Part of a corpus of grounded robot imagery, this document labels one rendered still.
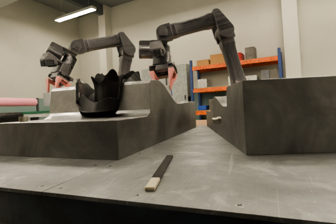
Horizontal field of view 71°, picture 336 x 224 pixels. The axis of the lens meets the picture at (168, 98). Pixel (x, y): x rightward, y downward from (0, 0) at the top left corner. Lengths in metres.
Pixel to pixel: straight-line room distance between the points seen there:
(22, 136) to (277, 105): 0.43
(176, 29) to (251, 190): 0.82
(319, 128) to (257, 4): 6.14
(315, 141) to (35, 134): 0.45
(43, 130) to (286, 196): 0.37
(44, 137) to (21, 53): 7.63
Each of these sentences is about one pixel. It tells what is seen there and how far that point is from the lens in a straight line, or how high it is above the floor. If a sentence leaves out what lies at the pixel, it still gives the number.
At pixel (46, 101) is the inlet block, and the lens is 1.10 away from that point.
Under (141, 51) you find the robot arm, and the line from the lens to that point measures 0.96.
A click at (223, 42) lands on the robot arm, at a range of 1.00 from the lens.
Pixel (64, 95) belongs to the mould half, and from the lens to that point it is 0.59.
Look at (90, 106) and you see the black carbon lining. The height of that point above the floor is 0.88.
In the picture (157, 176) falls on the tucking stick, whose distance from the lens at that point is 0.26.
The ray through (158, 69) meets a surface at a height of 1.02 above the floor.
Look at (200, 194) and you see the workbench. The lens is 0.22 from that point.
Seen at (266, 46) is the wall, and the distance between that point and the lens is 6.17.
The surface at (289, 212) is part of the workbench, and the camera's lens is 0.20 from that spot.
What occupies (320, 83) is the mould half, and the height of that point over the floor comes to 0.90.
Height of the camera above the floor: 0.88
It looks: 2 degrees up
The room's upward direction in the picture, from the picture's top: 3 degrees counter-clockwise
